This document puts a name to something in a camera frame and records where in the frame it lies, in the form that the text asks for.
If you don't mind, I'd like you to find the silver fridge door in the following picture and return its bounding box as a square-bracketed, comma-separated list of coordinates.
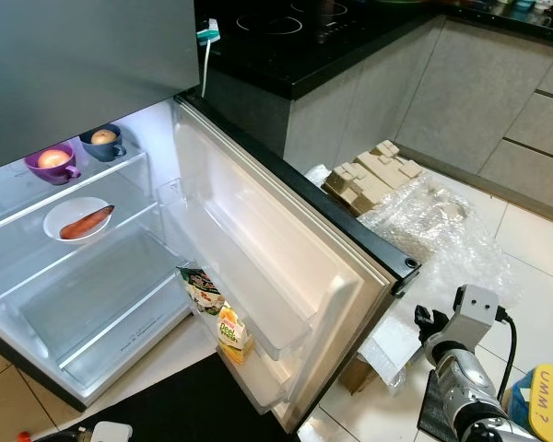
[171, 92, 421, 436]

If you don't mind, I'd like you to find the Peel Fresh juice carton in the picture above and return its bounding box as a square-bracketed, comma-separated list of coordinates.
[214, 304, 255, 366]

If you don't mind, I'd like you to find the orange sweet potato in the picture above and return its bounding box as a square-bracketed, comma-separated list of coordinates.
[60, 205, 115, 241]

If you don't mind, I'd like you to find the white oval bowl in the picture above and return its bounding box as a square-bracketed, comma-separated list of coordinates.
[42, 196, 113, 244]

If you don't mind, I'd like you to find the clear fridge door shelf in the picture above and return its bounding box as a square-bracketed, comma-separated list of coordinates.
[161, 180, 316, 362]
[217, 336, 298, 417]

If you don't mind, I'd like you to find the glass fridge shelf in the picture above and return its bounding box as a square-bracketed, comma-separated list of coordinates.
[0, 152, 153, 236]
[0, 198, 181, 307]

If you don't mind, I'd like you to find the silver fridge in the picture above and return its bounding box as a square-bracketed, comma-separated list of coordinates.
[0, 0, 420, 436]

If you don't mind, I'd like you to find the clear plastic bag heap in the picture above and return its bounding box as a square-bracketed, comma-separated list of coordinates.
[304, 161, 515, 309]

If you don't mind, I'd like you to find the small black ribbed pad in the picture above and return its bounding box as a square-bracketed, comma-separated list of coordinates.
[415, 368, 464, 442]

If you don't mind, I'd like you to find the flat brown cardboard box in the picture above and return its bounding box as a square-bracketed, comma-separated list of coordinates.
[339, 355, 381, 397]

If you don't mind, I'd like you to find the yellow lidded tub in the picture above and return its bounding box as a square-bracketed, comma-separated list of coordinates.
[512, 364, 553, 442]

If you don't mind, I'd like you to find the green white food packet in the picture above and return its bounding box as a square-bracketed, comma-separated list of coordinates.
[176, 265, 227, 320]

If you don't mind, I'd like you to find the black floor mat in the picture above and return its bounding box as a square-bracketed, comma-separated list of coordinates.
[74, 355, 300, 442]

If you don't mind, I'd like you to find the black kitchen countertop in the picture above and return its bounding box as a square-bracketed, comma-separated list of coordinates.
[194, 0, 553, 100]

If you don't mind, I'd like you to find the black induction hob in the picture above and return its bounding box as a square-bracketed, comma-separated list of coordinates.
[232, 0, 370, 45]

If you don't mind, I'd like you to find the dark blue cup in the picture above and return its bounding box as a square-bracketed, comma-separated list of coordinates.
[79, 122, 128, 164]

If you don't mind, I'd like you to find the white teal charger plug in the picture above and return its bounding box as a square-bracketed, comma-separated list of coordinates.
[196, 18, 223, 45]

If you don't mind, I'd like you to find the purple cup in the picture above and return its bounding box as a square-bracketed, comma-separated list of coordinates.
[24, 143, 82, 187]

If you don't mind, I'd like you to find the silver freezer door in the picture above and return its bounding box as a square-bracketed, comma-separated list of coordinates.
[0, 0, 202, 176]

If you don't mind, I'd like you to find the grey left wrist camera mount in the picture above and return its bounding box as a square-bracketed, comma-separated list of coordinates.
[90, 422, 135, 442]

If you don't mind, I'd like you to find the white charger cable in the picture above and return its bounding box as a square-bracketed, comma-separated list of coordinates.
[200, 41, 214, 100]

